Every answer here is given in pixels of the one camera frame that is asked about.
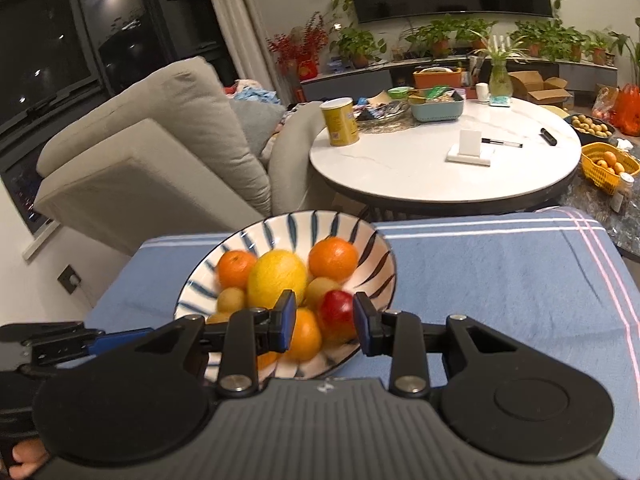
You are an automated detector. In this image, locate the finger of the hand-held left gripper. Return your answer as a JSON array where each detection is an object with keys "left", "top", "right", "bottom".
[{"left": 0, "top": 320, "right": 156, "bottom": 377}]

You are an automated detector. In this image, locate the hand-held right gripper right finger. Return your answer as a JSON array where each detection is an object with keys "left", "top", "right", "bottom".
[{"left": 352, "top": 292, "right": 516, "bottom": 395}]

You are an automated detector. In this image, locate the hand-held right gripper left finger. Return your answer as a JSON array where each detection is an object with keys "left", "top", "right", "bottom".
[{"left": 134, "top": 289, "right": 297, "bottom": 395}]

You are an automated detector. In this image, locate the orange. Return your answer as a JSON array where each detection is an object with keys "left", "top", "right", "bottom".
[
  {"left": 308, "top": 237, "right": 360, "bottom": 283},
  {"left": 256, "top": 307, "right": 323, "bottom": 368},
  {"left": 216, "top": 251, "right": 258, "bottom": 291}
]

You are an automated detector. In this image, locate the red apple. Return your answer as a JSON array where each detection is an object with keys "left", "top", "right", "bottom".
[{"left": 317, "top": 289, "right": 360, "bottom": 345}]

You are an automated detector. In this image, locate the small brown round fruit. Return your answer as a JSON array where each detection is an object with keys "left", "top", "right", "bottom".
[
  {"left": 216, "top": 287, "right": 247, "bottom": 313},
  {"left": 305, "top": 276, "right": 342, "bottom": 311}
]

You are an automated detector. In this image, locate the blue striped white bowl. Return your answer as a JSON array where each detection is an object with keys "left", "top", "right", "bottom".
[{"left": 173, "top": 210, "right": 398, "bottom": 383}]

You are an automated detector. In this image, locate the black bowl of small fruits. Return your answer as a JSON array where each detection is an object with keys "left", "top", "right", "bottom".
[{"left": 563, "top": 113, "right": 617, "bottom": 147}]

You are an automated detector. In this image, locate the person's left hand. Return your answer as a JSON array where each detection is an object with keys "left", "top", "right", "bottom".
[{"left": 9, "top": 439, "right": 50, "bottom": 480}]

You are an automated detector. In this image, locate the yellow lemon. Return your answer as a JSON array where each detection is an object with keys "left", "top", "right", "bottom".
[{"left": 246, "top": 250, "right": 309, "bottom": 308}]

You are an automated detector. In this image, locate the blue striped blanket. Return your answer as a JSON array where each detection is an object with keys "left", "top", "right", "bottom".
[{"left": 82, "top": 209, "right": 640, "bottom": 480}]

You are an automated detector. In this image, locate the round white table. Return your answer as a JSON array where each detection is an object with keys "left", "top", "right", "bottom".
[{"left": 308, "top": 96, "right": 584, "bottom": 212}]

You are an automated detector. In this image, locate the beige armchair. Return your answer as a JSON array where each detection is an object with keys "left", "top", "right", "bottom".
[{"left": 34, "top": 56, "right": 332, "bottom": 257}]

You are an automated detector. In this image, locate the grey cushion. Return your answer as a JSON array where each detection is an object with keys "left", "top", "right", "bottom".
[{"left": 230, "top": 99, "right": 287, "bottom": 157}]

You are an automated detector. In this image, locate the yellow can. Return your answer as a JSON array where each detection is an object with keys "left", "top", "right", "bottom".
[{"left": 320, "top": 97, "right": 361, "bottom": 148}]

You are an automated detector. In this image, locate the white card stand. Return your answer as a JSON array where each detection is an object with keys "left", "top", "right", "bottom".
[{"left": 446, "top": 129, "right": 495, "bottom": 166}]

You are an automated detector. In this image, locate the candy tray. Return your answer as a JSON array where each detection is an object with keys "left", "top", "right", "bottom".
[{"left": 353, "top": 99, "right": 409, "bottom": 124}]

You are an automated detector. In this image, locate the teal plastic basket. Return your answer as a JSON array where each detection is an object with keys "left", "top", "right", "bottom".
[{"left": 408, "top": 91, "right": 465, "bottom": 124}]

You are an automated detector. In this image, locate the pile of clothes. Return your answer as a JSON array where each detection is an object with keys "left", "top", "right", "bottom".
[{"left": 222, "top": 78, "right": 282, "bottom": 107}]

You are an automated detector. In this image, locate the grey television cabinet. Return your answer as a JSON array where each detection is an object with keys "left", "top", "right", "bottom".
[{"left": 298, "top": 55, "right": 621, "bottom": 105}]

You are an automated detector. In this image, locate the orange storage box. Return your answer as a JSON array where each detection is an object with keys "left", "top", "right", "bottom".
[{"left": 412, "top": 67, "right": 464, "bottom": 91}]

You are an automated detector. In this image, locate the red flower plant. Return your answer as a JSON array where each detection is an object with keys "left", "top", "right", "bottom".
[{"left": 266, "top": 12, "right": 332, "bottom": 82}]

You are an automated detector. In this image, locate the potted green plant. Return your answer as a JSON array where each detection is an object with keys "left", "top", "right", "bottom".
[
  {"left": 404, "top": 14, "right": 463, "bottom": 59},
  {"left": 332, "top": 22, "right": 389, "bottom": 69},
  {"left": 584, "top": 30, "right": 622, "bottom": 67},
  {"left": 459, "top": 17, "right": 499, "bottom": 53},
  {"left": 514, "top": 19, "right": 592, "bottom": 62}
]

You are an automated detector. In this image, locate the glass vase with plant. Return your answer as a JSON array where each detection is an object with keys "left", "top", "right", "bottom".
[{"left": 465, "top": 30, "right": 532, "bottom": 99}]

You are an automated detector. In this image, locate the dark window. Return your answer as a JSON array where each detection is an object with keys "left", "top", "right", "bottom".
[{"left": 0, "top": 0, "right": 237, "bottom": 235}]

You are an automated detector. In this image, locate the yellow basket with oranges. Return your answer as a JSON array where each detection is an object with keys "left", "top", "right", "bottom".
[{"left": 579, "top": 142, "right": 640, "bottom": 196}]

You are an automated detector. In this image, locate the cardboard box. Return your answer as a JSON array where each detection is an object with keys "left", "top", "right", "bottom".
[{"left": 507, "top": 70, "right": 574, "bottom": 107}]

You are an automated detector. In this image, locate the white curtain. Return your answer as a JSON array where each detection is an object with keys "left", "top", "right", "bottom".
[{"left": 199, "top": 0, "right": 297, "bottom": 107}]

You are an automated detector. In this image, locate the orange plastic bag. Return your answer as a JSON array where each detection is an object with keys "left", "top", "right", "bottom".
[{"left": 592, "top": 83, "right": 640, "bottom": 137}]

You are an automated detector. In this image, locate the wall socket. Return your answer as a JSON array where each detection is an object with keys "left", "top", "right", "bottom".
[{"left": 57, "top": 265, "right": 82, "bottom": 294}]

